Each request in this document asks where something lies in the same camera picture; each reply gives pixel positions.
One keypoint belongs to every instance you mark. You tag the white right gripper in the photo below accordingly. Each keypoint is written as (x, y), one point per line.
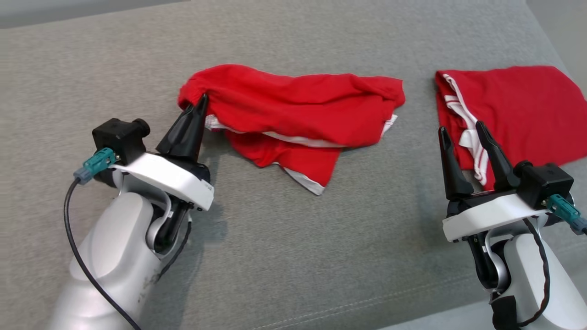
(486, 213)

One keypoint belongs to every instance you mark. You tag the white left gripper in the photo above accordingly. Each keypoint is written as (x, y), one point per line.
(179, 178)

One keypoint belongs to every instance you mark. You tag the red Bulls 23 jersey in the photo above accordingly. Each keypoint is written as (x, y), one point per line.
(527, 110)

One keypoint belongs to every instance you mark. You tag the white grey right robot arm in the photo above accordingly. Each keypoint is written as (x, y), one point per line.
(527, 275)

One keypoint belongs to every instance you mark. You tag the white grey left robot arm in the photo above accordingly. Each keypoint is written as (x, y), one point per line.
(110, 256)

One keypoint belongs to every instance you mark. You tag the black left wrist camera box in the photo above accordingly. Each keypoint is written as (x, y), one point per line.
(119, 137)

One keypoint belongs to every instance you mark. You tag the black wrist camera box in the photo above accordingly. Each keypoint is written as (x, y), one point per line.
(545, 181)
(119, 137)

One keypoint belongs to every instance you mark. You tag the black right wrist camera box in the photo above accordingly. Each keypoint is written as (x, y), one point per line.
(545, 181)

